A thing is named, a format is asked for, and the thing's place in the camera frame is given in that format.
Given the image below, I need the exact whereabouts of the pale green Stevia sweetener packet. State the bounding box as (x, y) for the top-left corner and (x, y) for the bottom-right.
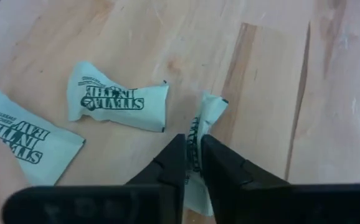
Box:
(0, 82), (86, 187)
(67, 60), (170, 133)
(182, 91), (230, 217)

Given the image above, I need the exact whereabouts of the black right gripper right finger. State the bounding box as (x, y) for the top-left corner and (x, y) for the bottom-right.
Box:
(201, 134), (290, 224)

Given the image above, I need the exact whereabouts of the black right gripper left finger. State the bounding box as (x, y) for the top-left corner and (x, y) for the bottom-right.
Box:
(126, 134), (187, 224)

